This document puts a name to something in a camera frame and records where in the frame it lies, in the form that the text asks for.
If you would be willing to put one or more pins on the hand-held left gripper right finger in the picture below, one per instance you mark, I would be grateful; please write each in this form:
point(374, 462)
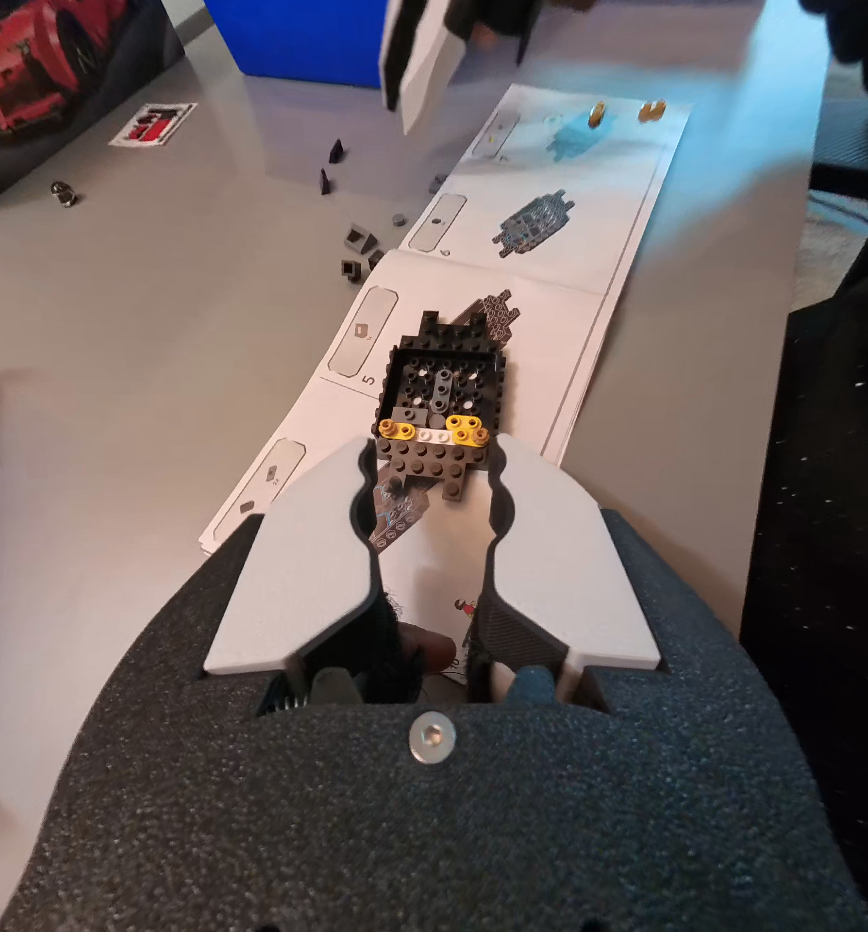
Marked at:
point(565, 575)

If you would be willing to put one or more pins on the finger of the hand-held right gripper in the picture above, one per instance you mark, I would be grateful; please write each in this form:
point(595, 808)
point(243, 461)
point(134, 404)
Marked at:
point(438, 51)
point(386, 73)

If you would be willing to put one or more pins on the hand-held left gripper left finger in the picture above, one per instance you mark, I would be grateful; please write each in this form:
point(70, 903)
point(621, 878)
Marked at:
point(295, 575)

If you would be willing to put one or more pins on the blue plastic bin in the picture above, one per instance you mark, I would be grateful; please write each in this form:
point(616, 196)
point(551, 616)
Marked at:
point(295, 36)

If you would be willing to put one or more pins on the black lego car chassis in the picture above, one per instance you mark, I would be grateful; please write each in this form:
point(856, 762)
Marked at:
point(434, 459)

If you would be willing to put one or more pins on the black wedge lego piece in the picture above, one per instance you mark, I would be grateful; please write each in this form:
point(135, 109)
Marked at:
point(325, 186)
point(338, 153)

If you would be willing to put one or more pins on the small dark grey lego piece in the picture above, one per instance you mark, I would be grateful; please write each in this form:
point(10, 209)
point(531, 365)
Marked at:
point(437, 185)
point(376, 260)

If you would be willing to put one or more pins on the dark square hole lego piece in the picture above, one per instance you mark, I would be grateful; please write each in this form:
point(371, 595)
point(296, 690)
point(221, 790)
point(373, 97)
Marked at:
point(345, 277)

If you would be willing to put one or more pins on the white lego instruction booklet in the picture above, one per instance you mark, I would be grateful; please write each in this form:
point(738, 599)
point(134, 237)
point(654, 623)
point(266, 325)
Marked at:
point(609, 218)

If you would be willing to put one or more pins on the small dark shiny lego piece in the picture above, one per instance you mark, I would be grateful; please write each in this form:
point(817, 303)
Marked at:
point(63, 194)

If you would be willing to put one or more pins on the red car lego box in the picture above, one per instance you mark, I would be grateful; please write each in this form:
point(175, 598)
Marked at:
point(41, 73)

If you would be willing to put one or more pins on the red black white sticker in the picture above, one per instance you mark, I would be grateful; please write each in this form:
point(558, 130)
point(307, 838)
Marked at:
point(150, 125)

